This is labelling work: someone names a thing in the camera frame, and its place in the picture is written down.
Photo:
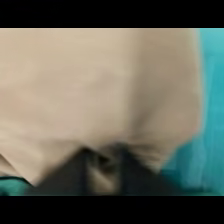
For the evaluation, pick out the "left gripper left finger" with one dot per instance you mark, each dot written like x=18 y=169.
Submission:
x=63 y=176

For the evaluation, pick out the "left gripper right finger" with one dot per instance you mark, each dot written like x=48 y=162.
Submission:
x=143 y=180

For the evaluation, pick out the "beige shirt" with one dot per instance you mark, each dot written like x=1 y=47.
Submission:
x=100 y=86

